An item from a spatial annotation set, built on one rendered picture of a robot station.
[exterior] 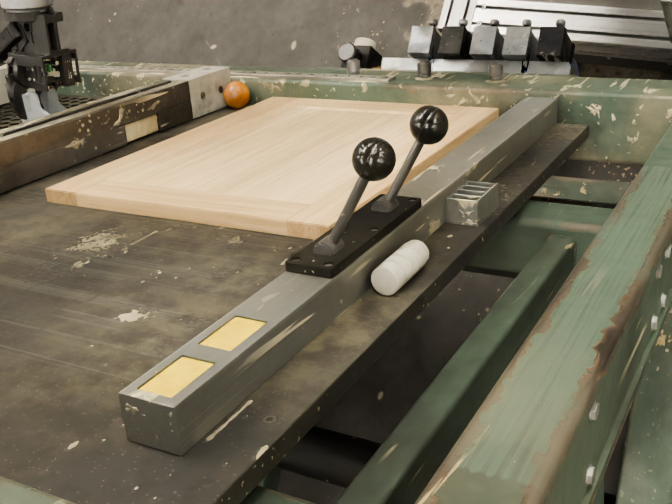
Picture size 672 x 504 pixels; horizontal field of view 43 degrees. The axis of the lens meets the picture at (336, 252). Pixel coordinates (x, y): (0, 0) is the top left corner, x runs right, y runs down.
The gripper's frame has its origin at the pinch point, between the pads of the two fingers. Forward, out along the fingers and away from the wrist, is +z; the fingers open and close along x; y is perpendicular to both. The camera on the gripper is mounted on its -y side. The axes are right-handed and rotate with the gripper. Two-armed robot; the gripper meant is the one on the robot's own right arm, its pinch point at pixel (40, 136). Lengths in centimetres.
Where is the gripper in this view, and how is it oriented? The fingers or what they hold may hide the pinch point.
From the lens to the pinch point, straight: 146.8
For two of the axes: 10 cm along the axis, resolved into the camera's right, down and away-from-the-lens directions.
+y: 8.7, 1.7, -4.5
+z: 0.3, 9.2, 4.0
